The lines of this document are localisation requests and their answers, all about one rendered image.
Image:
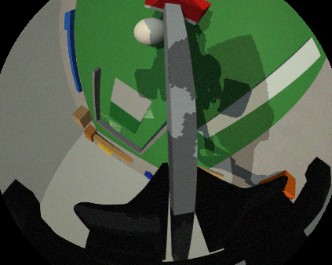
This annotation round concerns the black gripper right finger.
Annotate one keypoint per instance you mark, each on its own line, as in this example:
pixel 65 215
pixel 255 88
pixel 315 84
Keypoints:
pixel 221 206

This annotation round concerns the white golf ball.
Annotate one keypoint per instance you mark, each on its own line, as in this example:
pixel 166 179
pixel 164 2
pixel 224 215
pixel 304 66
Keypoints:
pixel 149 31

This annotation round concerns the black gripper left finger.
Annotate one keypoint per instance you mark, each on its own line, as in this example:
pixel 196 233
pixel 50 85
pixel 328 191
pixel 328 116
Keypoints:
pixel 145 216

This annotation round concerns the red putter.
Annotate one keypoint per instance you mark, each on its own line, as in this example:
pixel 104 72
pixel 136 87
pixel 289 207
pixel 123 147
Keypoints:
pixel 181 117

